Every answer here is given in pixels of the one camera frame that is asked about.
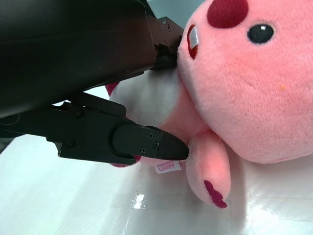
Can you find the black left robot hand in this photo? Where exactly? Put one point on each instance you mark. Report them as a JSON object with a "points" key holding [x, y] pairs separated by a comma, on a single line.
{"points": [[73, 49]]}

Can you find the pink plush doll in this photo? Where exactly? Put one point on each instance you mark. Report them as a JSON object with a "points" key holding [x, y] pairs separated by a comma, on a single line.
{"points": [[244, 98]]}

